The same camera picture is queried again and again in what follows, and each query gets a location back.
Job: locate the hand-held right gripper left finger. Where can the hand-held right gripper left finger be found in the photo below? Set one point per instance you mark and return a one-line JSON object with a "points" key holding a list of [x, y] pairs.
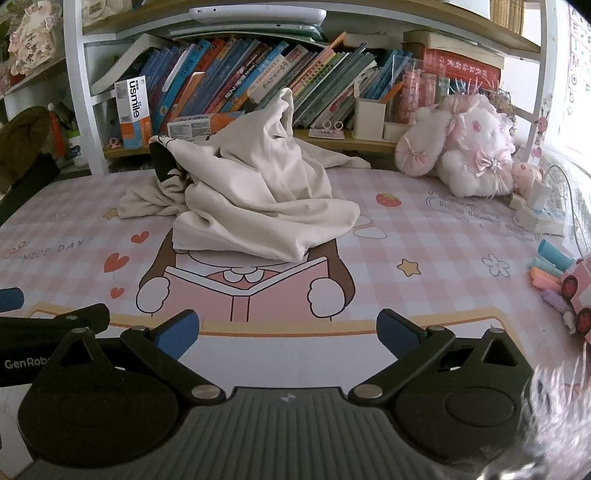
{"points": [[178, 333]]}

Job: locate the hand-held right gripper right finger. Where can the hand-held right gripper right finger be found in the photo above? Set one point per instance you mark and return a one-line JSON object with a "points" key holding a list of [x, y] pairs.
{"points": [[397, 330]]}

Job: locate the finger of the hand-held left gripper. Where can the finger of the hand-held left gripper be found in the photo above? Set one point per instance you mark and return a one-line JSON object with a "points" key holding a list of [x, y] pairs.
{"points": [[51, 322], [10, 300]]}

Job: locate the cream printed t-shirt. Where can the cream printed t-shirt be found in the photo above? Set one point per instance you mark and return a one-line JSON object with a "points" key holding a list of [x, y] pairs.
{"points": [[258, 184]]}

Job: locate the pink checked cartoon desk mat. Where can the pink checked cartoon desk mat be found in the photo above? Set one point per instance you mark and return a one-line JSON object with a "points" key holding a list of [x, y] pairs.
{"points": [[415, 240]]}

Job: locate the olive brown jacket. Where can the olive brown jacket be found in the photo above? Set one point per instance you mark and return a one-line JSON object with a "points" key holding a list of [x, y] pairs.
{"points": [[25, 143]]}

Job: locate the bunch of pastel markers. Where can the bunch of pastel markers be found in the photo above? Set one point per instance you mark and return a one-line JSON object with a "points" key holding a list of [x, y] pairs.
{"points": [[549, 272]]}

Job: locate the white jar green lid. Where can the white jar green lid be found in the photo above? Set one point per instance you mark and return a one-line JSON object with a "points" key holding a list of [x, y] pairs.
{"points": [[79, 147]]}

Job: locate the pink toy car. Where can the pink toy car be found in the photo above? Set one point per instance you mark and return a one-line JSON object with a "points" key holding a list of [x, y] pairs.
{"points": [[577, 295]]}

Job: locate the white power strip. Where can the white power strip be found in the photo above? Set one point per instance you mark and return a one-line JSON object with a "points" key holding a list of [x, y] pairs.
{"points": [[540, 214]]}

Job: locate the white pink plush bunny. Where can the white pink plush bunny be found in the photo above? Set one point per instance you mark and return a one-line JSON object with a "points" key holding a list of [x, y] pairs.
{"points": [[466, 147]]}

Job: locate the low white container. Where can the low white container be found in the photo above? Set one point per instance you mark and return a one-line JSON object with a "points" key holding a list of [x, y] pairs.
{"points": [[396, 131]]}

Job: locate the small pink plush toy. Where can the small pink plush toy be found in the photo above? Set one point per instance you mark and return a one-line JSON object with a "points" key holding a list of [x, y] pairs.
{"points": [[526, 177]]}

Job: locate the flat white orange box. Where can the flat white orange box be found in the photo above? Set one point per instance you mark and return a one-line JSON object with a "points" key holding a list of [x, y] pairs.
{"points": [[198, 124]]}

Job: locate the pink scissors card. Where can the pink scissors card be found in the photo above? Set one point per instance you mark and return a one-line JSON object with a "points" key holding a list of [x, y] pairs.
{"points": [[325, 131]]}

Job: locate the white square pen holder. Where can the white square pen holder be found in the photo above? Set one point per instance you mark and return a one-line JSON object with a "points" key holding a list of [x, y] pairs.
{"points": [[369, 117]]}

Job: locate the tall white blue orange box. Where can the tall white blue orange box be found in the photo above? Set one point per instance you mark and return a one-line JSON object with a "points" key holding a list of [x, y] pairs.
{"points": [[134, 110]]}

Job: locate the clear pen cup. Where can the clear pen cup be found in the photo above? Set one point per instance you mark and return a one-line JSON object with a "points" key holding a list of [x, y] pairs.
{"points": [[422, 92]]}

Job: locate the white wooden bookshelf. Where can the white wooden bookshelf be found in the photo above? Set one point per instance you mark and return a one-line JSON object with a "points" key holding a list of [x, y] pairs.
{"points": [[76, 69]]}

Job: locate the pink cartoon sticker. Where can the pink cartoon sticker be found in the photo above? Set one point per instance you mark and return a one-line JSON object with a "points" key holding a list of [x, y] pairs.
{"points": [[539, 136]]}

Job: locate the pink floral plaque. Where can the pink floral plaque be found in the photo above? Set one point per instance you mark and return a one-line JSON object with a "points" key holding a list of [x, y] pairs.
{"points": [[34, 41]]}

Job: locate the thick red book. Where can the thick red book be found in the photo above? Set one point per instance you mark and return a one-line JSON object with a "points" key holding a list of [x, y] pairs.
{"points": [[461, 69]]}

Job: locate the row of books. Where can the row of books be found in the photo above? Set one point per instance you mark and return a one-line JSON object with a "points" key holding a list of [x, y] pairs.
{"points": [[277, 64]]}

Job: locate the thick beige paperback book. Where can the thick beige paperback book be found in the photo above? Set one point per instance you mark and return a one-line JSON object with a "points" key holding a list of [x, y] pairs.
{"points": [[452, 44]]}

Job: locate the wicker basket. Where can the wicker basket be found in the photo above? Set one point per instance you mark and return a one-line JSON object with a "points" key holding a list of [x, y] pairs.
{"points": [[505, 16]]}

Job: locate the alphabet wall poster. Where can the alphabet wall poster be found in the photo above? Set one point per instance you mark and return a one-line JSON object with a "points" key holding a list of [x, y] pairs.
{"points": [[579, 69]]}

